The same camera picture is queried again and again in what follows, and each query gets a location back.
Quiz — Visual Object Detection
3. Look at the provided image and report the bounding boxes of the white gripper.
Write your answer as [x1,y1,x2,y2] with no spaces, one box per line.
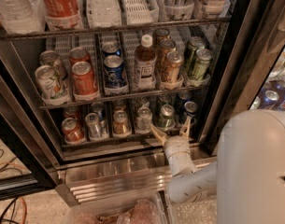
[150,116,191,161]

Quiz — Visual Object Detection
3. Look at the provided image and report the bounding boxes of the green can bottom shelf front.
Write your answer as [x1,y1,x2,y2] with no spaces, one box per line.
[157,105,175,129]

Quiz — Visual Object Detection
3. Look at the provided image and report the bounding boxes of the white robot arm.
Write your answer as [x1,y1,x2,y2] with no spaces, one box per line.
[151,109,285,224]

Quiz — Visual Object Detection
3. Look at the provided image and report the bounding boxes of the blue can bottom shelf front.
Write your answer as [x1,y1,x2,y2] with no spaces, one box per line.
[179,101,198,124]

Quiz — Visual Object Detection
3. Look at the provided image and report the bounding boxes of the grey can bottom shelf front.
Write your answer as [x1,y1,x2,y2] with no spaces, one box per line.
[136,106,152,132]

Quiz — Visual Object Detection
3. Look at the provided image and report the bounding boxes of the gold can bottom shelf front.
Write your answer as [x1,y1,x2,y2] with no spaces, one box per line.
[113,110,130,134]

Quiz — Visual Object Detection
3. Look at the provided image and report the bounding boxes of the orange tall can front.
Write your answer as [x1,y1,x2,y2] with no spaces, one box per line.
[161,51,183,83]

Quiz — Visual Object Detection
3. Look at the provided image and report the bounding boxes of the orange tall can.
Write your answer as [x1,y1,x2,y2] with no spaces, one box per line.
[157,38,177,73]
[161,51,183,83]
[152,28,170,47]

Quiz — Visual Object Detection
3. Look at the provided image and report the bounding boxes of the silver can bottom shelf front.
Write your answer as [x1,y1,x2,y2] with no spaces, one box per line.
[85,113,102,138]

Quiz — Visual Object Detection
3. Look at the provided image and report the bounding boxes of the green tall can front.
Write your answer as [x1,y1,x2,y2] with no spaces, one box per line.
[188,49,213,80]

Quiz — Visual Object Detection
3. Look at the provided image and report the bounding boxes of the green tall can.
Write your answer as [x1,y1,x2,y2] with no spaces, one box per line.
[188,49,213,80]
[184,36,206,72]

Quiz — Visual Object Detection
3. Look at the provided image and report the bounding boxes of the blue soda can front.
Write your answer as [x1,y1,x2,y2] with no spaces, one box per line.
[104,55,124,89]

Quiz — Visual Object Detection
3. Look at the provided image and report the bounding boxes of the blue soda can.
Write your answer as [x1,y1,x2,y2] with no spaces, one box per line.
[104,55,124,89]
[102,42,121,58]

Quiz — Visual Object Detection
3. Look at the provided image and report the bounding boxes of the orange tall can middle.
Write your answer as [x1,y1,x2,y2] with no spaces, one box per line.
[157,38,177,73]

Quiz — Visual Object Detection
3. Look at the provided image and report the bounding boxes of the green tall can rear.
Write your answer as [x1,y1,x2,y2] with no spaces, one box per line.
[184,36,206,72]

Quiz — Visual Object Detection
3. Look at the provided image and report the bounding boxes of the red soda can front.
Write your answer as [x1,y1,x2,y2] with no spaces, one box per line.
[72,62,98,95]

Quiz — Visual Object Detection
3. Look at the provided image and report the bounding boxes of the red soda can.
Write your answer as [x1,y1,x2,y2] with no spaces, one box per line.
[72,62,98,95]
[69,47,91,64]

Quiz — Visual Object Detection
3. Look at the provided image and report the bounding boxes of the red can bottom shelf front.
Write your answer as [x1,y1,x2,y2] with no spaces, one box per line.
[62,118,84,142]

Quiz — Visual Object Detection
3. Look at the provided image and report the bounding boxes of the orange tall can rear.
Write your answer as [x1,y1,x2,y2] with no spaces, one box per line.
[152,28,170,47]

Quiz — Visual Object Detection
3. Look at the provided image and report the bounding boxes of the glass fridge door right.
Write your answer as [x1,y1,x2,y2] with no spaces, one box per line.
[203,0,285,155]

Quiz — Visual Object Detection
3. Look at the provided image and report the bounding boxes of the blue soda can rear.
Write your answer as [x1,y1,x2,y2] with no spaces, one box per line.
[102,42,121,58]

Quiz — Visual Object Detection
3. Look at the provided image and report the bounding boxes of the red soda can rear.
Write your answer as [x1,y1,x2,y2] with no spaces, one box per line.
[69,47,91,64]

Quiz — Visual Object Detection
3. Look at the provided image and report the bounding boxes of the white citrus soda can front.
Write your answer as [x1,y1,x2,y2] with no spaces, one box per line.
[35,65,67,100]

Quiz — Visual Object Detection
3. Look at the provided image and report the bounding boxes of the striped can top shelf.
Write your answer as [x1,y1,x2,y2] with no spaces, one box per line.
[164,0,194,21]

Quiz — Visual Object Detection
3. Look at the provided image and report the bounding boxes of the empty white shelf tray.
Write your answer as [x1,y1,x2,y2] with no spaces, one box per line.
[121,0,159,25]

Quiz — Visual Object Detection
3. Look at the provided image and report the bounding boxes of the silver can behind white can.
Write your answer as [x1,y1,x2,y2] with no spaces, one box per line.
[39,50,67,80]

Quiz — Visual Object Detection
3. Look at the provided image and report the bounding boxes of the left clear plastic bin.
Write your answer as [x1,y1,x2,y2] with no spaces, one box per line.
[61,190,168,224]

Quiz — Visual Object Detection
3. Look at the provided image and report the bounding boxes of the tea bottle white cap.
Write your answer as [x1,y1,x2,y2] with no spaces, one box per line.
[134,35,156,90]

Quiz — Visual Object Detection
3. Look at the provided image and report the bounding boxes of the white bottle top right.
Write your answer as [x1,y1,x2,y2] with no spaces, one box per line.
[193,0,226,20]

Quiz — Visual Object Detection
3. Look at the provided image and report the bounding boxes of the clear water bottle top middle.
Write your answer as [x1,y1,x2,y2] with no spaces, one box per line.
[86,0,121,28]

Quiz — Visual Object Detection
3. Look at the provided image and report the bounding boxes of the clear water bottle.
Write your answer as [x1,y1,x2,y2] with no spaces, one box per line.
[0,0,46,35]
[86,0,121,28]

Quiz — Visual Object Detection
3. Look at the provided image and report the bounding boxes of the red cola bottle top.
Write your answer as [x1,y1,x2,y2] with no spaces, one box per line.
[43,0,79,31]

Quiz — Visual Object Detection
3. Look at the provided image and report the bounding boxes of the clear water bottle top left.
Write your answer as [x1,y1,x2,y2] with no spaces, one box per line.
[0,0,46,35]

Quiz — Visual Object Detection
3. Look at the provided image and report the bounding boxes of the orange cable on floor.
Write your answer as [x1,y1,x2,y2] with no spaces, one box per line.
[0,161,28,224]

